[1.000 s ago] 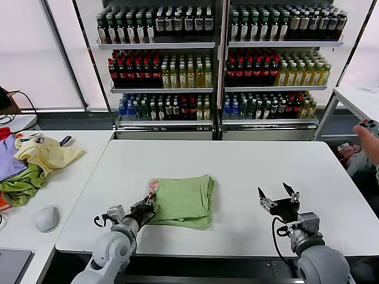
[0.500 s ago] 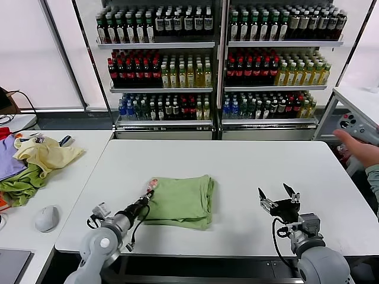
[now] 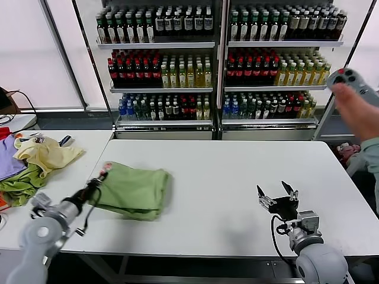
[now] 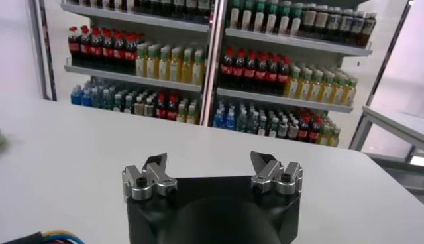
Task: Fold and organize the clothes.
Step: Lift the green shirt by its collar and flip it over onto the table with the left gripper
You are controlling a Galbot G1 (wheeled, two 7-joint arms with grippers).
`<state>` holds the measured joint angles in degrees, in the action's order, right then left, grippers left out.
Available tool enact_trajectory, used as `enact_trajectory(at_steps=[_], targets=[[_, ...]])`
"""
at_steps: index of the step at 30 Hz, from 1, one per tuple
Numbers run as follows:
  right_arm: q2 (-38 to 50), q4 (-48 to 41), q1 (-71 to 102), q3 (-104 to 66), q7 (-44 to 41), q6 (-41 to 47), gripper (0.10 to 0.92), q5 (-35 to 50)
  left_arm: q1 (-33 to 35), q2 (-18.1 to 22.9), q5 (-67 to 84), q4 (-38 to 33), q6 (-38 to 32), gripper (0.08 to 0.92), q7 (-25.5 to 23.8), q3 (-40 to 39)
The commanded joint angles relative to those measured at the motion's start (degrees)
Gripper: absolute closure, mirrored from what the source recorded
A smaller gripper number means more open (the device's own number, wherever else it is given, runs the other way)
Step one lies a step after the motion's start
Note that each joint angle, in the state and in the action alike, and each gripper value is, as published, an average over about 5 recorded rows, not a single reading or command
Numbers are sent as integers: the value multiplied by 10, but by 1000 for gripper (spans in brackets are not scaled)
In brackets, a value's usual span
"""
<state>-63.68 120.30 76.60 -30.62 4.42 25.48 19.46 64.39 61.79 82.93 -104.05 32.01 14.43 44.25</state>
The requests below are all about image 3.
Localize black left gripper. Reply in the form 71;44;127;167
72;170;110;207

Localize person hand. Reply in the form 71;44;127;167
333;83;379;143

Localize metal drinks shelf unit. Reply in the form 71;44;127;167
220;0;346;140
95;0;222;140

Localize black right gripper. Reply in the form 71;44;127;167
256;180;300;221

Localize black bottle white square label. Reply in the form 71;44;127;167
193;10;203;37
183;10;193;37
164;10;174;37
155;10;165;37
173;10;183;37
203;10;213;37

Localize grey remote controller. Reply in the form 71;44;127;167
327;67;379;107

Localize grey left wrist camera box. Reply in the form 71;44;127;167
30;192;53;211

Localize dark bottle green cap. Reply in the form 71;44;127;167
145;15;155;44
97;15;107;44
115;15;126;44
259;12;269;41
135;15;145;44
240;12;250;41
125;15;135;44
269;12;280;41
249;12;259;41
107;15;117;44
230;12;240;41
280;12;290;41

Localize black monitor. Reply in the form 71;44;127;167
0;84;14;111

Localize purple shirt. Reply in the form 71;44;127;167
0;133;29;182

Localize light green t-shirt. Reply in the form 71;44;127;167
94;161;174;222

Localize pink red clothes pile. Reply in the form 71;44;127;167
336;141;364;168

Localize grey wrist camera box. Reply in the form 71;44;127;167
297;210;321;233
30;192;53;211

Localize crumpled lime green garment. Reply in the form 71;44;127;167
0;163;50;207

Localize brown cardboard box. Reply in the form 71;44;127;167
5;90;20;112

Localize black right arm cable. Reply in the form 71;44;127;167
271;214;297;261

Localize dark bottle beige label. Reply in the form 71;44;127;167
328;12;338;41
289;12;299;41
337;12;347;41
308;12;318;41
298;12;309;41
319;12;329;41

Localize dark slanted metal pole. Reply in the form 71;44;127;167
340;0;379;72
40;0;89;111
72;0;116;130

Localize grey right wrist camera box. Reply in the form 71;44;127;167
297;210;321;233

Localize black desk cable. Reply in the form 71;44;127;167
8;90;41;130

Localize pale yellow shirt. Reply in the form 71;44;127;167
14;136;86;179

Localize white metal frame table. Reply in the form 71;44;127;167
313;88;371;178

